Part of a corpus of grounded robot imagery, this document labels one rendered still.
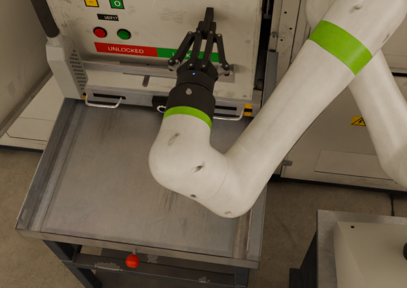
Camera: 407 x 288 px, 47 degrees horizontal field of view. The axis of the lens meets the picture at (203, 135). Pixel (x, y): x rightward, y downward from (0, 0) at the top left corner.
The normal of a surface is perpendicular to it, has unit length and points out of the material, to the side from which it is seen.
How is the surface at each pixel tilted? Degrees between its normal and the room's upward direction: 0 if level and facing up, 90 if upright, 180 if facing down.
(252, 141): 30
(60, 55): 61
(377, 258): 43
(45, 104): 90
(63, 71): 90
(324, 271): 0
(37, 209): 0
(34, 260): 0
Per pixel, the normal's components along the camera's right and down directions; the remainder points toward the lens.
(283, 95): -0.55, -0.24
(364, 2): -0.34, -0.11
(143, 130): -0.04, -0.55
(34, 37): 0.90, 0.34
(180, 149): 0.11, -0.35
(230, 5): -0.15, 0.83
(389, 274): 0.02, -0.97
